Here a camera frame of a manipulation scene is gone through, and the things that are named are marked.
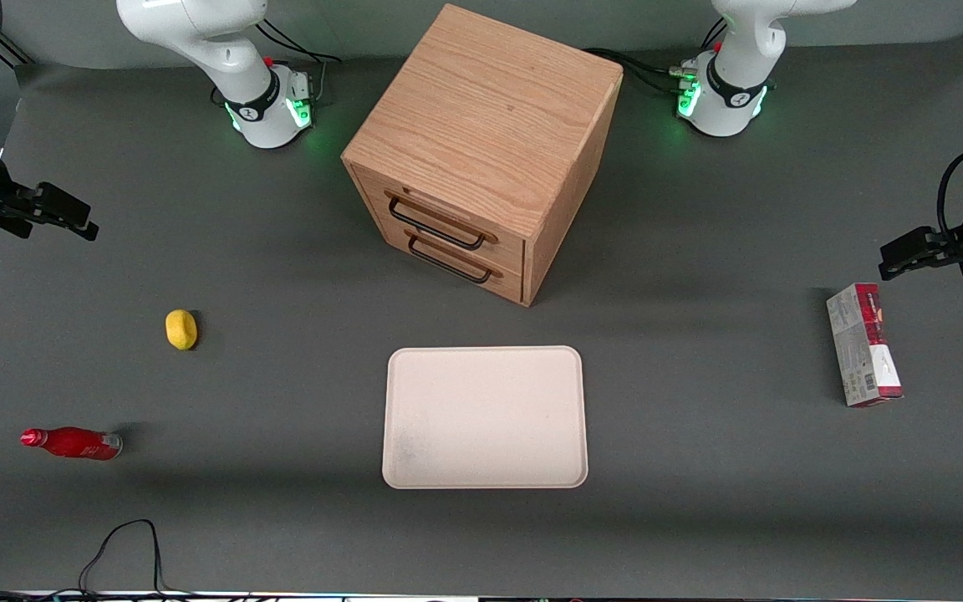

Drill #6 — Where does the black right arm base cable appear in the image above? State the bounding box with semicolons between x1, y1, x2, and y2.
254;18;344;103

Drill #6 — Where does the black arm base cable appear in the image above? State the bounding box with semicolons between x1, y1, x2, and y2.
254;18;344;103
583;47;686;96

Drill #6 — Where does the wooden drawer cabinet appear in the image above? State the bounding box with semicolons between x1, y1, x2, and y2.
341;3;624;309

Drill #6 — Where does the red coke bottle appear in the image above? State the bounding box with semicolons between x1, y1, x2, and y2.
20;426;124;462

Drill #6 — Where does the yellow lemon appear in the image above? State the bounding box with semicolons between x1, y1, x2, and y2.
166;309;198;351

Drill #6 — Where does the black looped floor cable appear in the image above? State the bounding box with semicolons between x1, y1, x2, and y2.
77;518;198;599

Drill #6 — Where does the wooden drawer front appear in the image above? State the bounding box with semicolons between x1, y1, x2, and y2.
374;224;526;305
353;170;527;270

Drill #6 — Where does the black metal drawer handle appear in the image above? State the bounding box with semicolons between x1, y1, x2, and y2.
385;191;500;252
405;230;504;285

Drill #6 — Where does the cream rectangular tray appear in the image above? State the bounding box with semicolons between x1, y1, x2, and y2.
381;345;589;490

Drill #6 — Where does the red and white carton box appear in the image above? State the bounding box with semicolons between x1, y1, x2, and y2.
826;283;904;408

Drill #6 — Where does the black left arm base cable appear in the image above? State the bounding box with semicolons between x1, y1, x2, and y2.
583;47;686;96

